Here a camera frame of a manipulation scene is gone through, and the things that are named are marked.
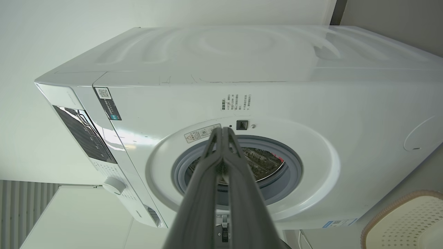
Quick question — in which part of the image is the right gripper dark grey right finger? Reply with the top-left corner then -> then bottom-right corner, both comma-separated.
223,127 -> 288,249

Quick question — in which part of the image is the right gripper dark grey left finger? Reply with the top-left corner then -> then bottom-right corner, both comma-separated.
163,127 -> 224,249

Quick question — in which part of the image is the metal washing machine door hinge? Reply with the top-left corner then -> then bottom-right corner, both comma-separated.
217,214 -> 231,243

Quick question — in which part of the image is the cream perforated laundry basket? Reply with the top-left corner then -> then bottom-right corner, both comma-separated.
360,190 -> 443,249

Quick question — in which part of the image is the grey warning sticker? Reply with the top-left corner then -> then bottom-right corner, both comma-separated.
184,123 -> 222,144

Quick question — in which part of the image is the blue energy label sticker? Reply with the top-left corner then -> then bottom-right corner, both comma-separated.
322,218 -> 358,229

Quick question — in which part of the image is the white cabinet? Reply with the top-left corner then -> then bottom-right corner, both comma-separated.
19,185 -> 167,249

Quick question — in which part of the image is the white front-loading washing machine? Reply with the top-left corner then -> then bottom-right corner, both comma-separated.
34,25 -> 443,230

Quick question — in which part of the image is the grey slatted panel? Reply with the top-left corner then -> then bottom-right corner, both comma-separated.
0,180 -> 61,249

